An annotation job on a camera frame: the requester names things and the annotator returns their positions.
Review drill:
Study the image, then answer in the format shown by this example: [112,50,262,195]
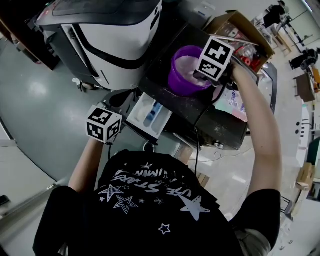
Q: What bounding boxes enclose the metal rod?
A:
[211,34,260,48]

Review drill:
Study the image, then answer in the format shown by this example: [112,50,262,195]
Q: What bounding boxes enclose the pink and teal plastic bag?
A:
[214,84,249,124]

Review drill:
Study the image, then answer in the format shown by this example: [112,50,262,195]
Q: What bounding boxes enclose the white detergent drawer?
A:
[125,93,174,143]

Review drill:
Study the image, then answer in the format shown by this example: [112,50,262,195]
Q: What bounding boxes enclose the small wooden desk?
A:
[293,71,318,103]

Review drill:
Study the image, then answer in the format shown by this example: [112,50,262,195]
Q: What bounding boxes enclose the wooden shelf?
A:
[0,14,61,71]

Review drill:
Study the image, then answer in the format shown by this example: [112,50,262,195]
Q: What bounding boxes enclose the person's right forearm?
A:
[229,62,284,202]

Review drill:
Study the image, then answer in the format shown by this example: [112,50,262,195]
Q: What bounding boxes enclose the white cable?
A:
[199,146,254,164]

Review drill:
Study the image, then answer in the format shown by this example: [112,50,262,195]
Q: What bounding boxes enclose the black star-print T-shirt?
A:
[32,149,283,256]

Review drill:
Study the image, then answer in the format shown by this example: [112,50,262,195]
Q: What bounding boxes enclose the black washing machine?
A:
[138,22,251,151]

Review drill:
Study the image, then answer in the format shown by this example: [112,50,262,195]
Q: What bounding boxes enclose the person's grey trousers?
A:
[234,227,274,256]

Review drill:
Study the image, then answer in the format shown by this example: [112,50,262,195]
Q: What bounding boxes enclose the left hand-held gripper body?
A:
[86,100,131,145]

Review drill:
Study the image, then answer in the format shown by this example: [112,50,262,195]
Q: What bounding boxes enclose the brown cardboard box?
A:
[295,161,316,193]

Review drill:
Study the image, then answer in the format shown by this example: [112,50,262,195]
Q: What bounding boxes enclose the black metal table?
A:
[256,61,279,122]

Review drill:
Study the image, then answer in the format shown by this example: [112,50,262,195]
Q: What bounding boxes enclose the grey metal rail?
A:
[0,174,70,227]

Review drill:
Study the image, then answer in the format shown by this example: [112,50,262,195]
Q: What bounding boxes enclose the purple plastic bucket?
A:
[167,45,216,98]

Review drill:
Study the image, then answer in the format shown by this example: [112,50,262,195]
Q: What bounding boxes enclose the white substance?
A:
[174,55,205,89]

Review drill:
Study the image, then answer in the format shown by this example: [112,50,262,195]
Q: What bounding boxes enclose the open cardboard box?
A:
[203,9,276,74]

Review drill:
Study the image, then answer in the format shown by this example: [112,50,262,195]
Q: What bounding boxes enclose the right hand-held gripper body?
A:
[195,36,237,88]

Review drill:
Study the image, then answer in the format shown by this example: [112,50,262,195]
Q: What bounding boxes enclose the person's left forearm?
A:
[68,138,111,194]

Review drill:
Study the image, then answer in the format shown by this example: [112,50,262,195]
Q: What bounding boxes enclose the dark green panel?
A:
[306,138,320,166]

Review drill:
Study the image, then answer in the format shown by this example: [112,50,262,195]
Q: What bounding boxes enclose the white and black machine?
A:
[34,0,164,91]

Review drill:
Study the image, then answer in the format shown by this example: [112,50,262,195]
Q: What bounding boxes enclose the white cabinet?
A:
[295,101,314,151]

